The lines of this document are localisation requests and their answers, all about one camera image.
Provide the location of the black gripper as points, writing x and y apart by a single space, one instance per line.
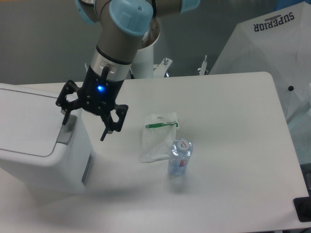
100 95

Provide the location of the white push-button trash can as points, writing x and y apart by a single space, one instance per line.
36 147

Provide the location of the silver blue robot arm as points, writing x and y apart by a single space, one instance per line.
124 24

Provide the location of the white green plastic bag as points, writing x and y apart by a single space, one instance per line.
157 136

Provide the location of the clear plastic water bottle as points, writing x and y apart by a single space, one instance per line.
181 151

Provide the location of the white Superior umbrella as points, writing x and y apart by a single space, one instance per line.
278 43

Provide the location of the black device at edge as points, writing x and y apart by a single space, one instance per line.
303 208

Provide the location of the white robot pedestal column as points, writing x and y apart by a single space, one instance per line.
142 66

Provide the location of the white metal base frame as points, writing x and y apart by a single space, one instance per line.
170 66

